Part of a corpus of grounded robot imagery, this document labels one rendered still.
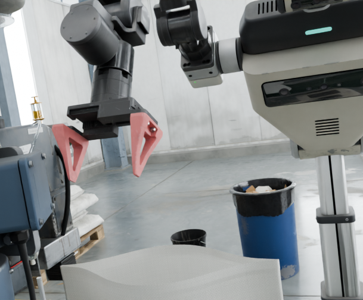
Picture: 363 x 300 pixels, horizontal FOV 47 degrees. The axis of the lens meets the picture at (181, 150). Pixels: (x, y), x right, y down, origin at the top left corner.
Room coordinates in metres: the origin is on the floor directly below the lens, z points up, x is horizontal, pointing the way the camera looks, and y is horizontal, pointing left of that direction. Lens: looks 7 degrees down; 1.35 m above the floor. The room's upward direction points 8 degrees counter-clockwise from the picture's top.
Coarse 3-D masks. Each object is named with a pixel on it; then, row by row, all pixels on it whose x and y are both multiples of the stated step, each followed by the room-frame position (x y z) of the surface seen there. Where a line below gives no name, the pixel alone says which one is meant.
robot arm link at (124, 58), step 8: (120, 40) 0.63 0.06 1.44; (120, 48) 0.62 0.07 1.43; (128, 48) 0.63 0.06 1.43; (120, 56) 0.61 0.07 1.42; (128, 56) 0.62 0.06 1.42; (104, 64) 0.61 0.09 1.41; (112, 64) 0.60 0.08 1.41; (120, 64) 0.61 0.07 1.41; (128, 64) 0.62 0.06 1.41; (104, 72) 0.61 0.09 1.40; (128, 72) 0.61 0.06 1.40
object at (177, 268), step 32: (128, 256) 0.88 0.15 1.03; (160, 256) 0.89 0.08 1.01; (192, 256) 0.87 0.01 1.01; (224, 256) 0.81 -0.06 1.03; (64, 288) 0.86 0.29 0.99; (96, 288) 0.79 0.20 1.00; (128, 288) 0.71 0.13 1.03; (160, 288) 0.70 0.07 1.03; (192, 288) 0.70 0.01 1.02; (224, 288) 0.72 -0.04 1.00; (256, 288) 0.73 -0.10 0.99
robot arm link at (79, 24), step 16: (96, 0) 0.58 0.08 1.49; (80, 16) 0.56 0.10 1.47; (96, 16) 0.55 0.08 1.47; (144, 16) 0.65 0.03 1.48; (64, 32) 0.56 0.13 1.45; (80, 32) 0.55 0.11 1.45; (96, 32) 0.55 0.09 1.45; (112, 32) 0.58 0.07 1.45; (128, 32) 0.63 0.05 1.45; (144, 32) 0.66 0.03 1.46; (80, 48) 0.56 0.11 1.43; (96, 48) 0.56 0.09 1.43; (112, 48) 0.58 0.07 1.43; (96, 64) 0.59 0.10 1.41
